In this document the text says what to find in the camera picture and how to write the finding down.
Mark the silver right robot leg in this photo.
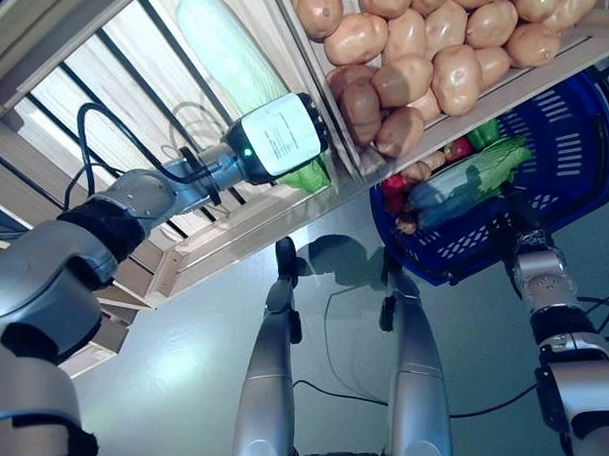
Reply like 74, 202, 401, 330
374, 245, 460, 456

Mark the dark green cucumber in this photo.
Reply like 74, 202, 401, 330
408, 166, 468, 205

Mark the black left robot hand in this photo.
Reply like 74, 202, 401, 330
220, 88, 335, 189

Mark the wooden potato crate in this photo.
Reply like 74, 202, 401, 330
263, 0, 609, 195

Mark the green napa cabbage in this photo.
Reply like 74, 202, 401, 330
414, 133, 534, 232
168, 0, 338, 195

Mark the beige ginger root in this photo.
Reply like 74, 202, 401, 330
403, 149, 447, 187

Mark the green bell pepper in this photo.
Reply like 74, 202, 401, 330
465, 117, 503, 150

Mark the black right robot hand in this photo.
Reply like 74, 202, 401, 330
502, 187, 571, 262

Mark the wooden cabbage crate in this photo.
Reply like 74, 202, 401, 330
0, 0, 373, 319

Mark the red tomato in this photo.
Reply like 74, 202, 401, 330
381, 173, 410, 216

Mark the blue plastic shopping basket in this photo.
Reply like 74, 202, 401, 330
365, 64, 609, 293

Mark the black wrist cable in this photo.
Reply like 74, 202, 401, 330
64, 102, 200, 215

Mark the red bell pepper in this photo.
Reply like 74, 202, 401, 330
444, 138, 474, 164

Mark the black floor cable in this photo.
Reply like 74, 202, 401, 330
290, 377, 540, 422

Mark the wooden display shelf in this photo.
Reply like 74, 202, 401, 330
63, 259, 157, 384

